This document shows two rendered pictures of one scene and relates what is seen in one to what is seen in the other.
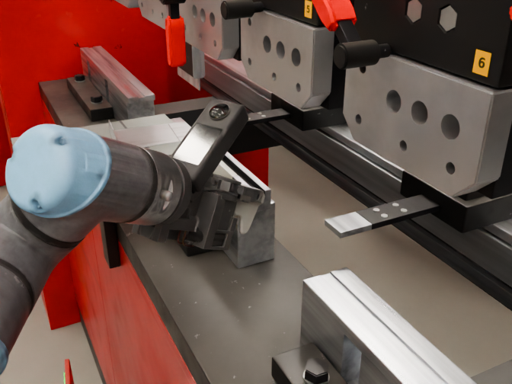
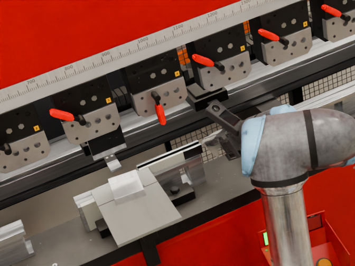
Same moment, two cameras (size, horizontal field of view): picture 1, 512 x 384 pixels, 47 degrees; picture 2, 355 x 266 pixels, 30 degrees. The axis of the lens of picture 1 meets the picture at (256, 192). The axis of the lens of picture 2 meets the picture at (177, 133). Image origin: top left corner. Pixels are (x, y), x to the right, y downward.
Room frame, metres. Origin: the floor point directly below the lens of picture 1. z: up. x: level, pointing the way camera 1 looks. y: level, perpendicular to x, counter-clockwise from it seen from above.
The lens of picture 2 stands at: (0.41, 1.58, 2.10)
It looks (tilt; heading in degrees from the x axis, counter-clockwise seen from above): 33 degrees down; 282
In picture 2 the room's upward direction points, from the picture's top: 14 degrees counter-clockwise
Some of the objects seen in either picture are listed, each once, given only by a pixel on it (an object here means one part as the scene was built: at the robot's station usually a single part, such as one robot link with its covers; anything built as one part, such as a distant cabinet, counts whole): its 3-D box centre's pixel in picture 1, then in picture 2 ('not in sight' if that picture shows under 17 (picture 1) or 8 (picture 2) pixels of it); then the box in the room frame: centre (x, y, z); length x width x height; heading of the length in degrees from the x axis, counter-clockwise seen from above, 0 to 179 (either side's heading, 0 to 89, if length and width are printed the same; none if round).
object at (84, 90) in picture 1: (88, 96); not in sight; (1.44, 0.43, 0.89); 0.30 x 0.05 x 0.03; 26
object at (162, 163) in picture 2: (216, 166); (161, 164); (0.81, 0.06, 0.99); 0.14 x 0.01 x 0.03; 26
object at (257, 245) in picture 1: (205, 181); (141, 189); (0.88, 0.09, 0.92); 0.39 x 0.06 x 0.10; 26
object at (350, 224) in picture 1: (418, 199); (214, 102); (0.65, -0.21, 1.01); 0.26 x 0.12 x 0.05; 116
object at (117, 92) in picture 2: not in sight; (137, 89); (0.92, -0.34, 1.02); 0.37 x 0.06 x 0.04; 26
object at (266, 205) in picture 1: (230, 173); (169, 158); (0.79, 0.04, 0.98); 0.20 x 0.03 x 0.03; 26
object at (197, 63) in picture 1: (187, 53); (105, 140); (0.93, 0.11, 1.13); 0.10 x 0.02 x 0.10; 26
